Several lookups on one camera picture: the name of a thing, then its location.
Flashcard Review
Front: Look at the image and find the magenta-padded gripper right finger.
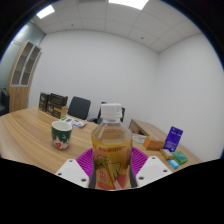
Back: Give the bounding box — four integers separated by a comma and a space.
129, 146, 173, 189

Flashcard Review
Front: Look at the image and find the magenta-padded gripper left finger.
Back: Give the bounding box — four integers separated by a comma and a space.
54, 147, 98, 189

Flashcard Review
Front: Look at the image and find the yellow-labelled tea bottle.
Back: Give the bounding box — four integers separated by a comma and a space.
90, 103, 134, 191

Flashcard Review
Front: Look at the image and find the small yellow box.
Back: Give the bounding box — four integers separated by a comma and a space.
159, 148, 175, 161

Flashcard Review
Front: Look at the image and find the small blue box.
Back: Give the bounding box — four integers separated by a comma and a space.
167, 159, 180, 170

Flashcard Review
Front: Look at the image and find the orange wooden box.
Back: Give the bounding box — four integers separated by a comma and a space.
142, 135, 166, 151

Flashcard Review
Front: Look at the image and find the green flat box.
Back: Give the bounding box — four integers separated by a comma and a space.
171, 150, 189, 166

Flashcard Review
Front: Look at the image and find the round grey disc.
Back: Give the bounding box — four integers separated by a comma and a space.
132, 133, 148, 145

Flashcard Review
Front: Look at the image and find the green and white mug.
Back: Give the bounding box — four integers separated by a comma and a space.
50, 120, 74, 151

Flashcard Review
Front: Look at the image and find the purple upright box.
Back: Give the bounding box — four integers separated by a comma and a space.
163, 126, 184, 153

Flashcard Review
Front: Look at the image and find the wooden side desk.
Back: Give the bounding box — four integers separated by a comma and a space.
128, 118, 168, 143

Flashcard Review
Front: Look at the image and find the white printed leaflet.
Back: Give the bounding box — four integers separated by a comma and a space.
59, 116, 88, 129

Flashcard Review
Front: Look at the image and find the black mesh office chair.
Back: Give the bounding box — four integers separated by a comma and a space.
88, 101, 126, 125

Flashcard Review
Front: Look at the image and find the brown cardboard box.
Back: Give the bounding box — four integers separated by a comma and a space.
46, 101, 69, 120

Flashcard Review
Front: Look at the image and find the tall dark carton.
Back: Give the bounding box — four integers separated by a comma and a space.
38, 92, 51, 113

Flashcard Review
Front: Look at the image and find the wooden glass-door shelf unit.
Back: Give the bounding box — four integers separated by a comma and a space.
6, 39, 43, 113

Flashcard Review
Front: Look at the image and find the black leather sofa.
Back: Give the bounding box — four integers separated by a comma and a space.
0, 88, 10, 117

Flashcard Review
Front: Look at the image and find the small square ceiling light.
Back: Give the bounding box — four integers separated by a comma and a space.
35, 4, 56, 20

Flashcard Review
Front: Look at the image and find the large square ceiling light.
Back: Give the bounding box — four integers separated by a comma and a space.
108, 0, 150, 11

